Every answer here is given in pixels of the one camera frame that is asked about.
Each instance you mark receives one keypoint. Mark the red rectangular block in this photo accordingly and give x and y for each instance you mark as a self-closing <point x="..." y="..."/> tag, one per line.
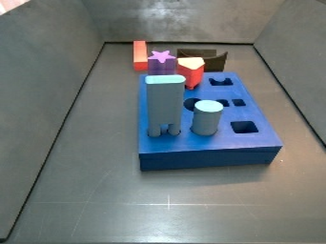
<point x="141" y="55"/>

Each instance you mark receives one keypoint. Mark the blue shape sorter board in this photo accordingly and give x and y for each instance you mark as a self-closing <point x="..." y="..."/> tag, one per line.
<point x="244" y="141"/>

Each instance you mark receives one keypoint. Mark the tall light blue oblong block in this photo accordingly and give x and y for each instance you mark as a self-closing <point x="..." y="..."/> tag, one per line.
<point x="165" y="99"/>

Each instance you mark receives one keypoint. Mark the light blue cylinder block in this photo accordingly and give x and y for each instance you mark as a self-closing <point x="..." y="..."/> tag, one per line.
<point x="208" y="113"/>

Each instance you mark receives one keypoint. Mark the purple star block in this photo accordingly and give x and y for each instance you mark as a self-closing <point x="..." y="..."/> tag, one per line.
<point x="162" y="63"/>

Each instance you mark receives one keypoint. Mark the red pentagon block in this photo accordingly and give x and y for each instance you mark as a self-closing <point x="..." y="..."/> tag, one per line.
<point x="192" y="68"/>

